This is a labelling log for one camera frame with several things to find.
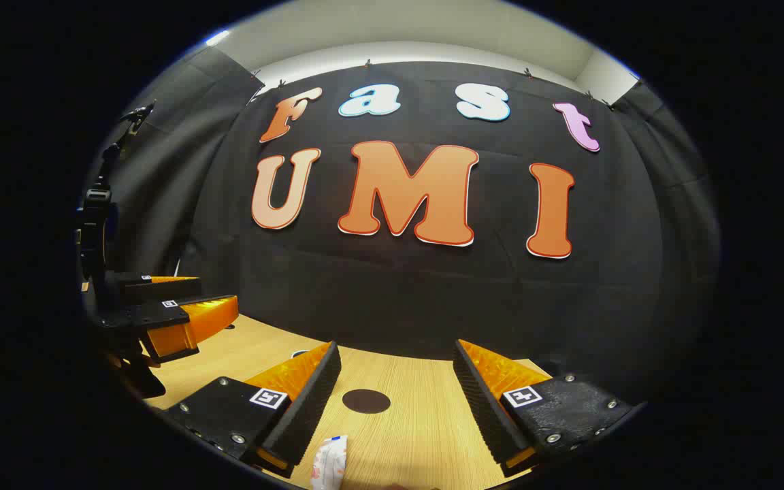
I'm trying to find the dark brown round coaster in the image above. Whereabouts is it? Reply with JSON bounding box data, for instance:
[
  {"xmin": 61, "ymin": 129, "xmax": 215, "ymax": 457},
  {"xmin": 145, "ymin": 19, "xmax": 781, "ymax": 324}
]
[{"xmin": 342, "ymin": 389, "xmax": 391, "ymax": 414}]

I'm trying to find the wooden desktop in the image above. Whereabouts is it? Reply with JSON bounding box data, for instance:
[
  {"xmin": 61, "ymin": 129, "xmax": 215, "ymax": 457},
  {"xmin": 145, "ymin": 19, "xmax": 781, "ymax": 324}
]
[{"xmin": 140, "ymin": 314, "xmax": 556, "ymax": 490}]

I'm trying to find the white toothpaste tube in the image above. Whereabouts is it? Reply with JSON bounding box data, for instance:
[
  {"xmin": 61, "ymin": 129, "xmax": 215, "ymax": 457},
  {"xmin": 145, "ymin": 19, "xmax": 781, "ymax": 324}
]
[{"xmin": 310, "ymin": 436, "xmax": 349, "ymax": 490}]

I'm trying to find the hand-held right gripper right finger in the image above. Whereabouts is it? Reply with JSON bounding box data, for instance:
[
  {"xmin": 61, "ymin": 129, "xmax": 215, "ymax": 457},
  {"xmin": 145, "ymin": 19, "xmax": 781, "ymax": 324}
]
[{"xmin": 452, "ymin": 339, "xmax": 638, "ymax": 477}]

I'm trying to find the black backdrop cloth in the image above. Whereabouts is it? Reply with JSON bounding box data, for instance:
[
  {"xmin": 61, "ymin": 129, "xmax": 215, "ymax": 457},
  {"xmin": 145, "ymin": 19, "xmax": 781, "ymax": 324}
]
[{"xmin": 89, "ymin": 46, "xmax": 719, "ymax": 402}]

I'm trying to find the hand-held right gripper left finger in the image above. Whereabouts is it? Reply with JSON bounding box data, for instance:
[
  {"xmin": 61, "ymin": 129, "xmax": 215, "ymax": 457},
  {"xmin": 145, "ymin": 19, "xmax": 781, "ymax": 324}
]
[{"xmin": 167, "ymin": 340, "xmax": 342, "ymax": 477}]

